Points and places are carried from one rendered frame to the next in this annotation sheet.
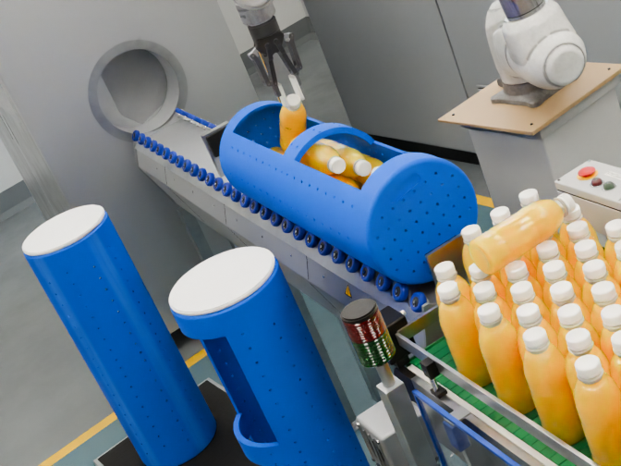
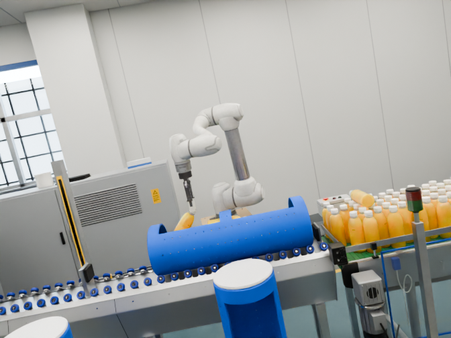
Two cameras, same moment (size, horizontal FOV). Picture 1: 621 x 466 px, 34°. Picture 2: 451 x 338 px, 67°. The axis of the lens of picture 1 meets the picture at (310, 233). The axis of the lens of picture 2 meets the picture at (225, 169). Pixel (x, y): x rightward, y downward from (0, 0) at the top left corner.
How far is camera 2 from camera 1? 2.44 m
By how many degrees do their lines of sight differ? 70
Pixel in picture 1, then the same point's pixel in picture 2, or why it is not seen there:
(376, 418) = (366, 278)
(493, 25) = (223, 190)
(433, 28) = (65, 259)
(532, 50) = (254, 188)
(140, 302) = not seen: outside the picture
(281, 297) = not seen: hidden behind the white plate
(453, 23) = not seen: hidden behind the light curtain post
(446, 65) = (70, 276)
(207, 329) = (268, 288)
